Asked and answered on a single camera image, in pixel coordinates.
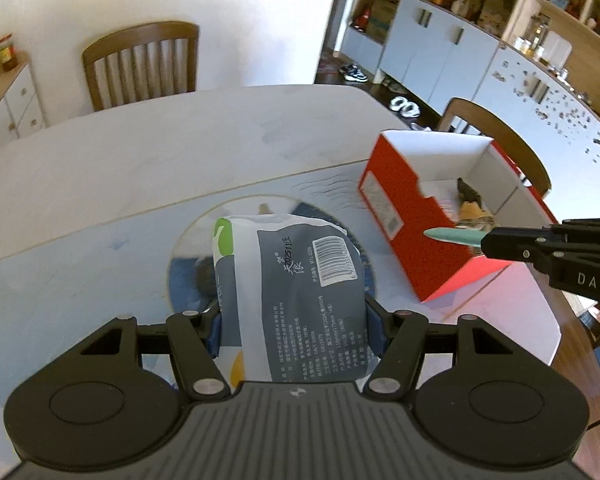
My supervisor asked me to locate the white grey snack bag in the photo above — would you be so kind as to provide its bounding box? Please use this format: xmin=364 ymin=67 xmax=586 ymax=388
xmin=212 ymin=212 xmax=383 ymax=396

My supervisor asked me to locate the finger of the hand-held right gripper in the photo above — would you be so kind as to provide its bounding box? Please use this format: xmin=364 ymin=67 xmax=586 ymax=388
xmin=540 ymin=218 xmax=600 ymax=241
xmin=480 ymin=226 xmax=600 ymax=273

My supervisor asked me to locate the white plastic container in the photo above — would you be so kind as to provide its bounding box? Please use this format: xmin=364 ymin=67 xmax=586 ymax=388
xmin=545 ymin=30 xmax=573 ymax=66

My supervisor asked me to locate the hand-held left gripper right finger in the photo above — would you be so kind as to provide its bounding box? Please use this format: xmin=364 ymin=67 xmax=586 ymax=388
xmin=362 ymin=294 xmax=526 ymax=403

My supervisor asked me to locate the red cardboard box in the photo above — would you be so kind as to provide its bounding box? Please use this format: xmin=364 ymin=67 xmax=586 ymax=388
xmin=356 ymin=129 xmax=563 ymax=304

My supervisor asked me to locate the glass turntable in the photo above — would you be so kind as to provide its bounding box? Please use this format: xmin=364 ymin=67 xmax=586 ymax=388
xmin=0 ymin=160 xmax=511 ymax=480

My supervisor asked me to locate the cardboard carton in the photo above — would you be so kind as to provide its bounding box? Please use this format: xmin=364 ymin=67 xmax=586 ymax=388
xmin=367 ymin=0 xmax=398 ymax=43

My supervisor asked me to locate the red lid jar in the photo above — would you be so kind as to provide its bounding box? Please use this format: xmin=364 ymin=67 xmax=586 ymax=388
xmin=0 ymin=34 xmax=19 ymax=72

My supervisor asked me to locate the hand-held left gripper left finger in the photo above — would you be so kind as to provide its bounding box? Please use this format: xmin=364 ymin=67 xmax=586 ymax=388
xmin=67 ymin=300 xmax=231 ymax=403

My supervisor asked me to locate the grey wooden wall cabinet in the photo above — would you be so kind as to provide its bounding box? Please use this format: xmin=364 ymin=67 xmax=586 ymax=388
xmin=337 ymin=0 xmax=600 ymax=221

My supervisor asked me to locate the white sideboard cabinet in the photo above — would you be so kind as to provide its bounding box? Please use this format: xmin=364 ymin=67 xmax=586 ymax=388
xmin=0 ymin=50 xmax=48 ymax=148

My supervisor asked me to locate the brown wooden chair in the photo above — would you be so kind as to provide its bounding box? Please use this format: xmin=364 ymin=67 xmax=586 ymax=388
xmin=81 ymin=21 xmax=201 ymax=113
xmin=435 ymin=97 xmax=552 ymax=198

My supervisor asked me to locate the tall glass jar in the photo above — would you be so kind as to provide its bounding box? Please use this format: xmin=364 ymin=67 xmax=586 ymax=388
xmin=527 ymin=12 xmax=551 ymax=53

